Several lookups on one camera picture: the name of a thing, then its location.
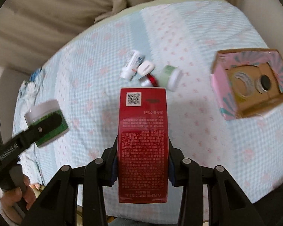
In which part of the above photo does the green white jar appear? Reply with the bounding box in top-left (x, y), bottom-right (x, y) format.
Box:
top-left (24, 99), bottom-right (69, 147)

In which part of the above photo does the pale green white-lid jar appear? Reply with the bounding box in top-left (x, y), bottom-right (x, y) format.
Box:
top-left (158, 65), bottom-right (183, 92)

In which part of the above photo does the small red white bottle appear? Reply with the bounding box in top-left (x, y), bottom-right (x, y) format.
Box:
top-left (138, 74), bottom-right (158, 87)

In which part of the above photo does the white tube bottle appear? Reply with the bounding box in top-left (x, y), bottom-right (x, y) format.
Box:
top-left (120, 50), bottom-right (144, 81)

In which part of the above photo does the white earbud case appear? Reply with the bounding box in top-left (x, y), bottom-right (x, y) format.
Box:
top-left (137, 60), bottom-right (155, 76)

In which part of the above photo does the person's left hand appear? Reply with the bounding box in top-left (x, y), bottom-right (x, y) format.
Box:
top-left (1, 175), bottom-right (36, 210)

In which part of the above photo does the pink cardboard box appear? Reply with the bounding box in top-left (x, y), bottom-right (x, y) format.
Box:
top-left (210, 48), bottom-right (283, 120)

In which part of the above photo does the beige curtain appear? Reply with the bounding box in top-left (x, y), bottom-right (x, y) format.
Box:
top-left (0, 0), bottom-right (248, 75)

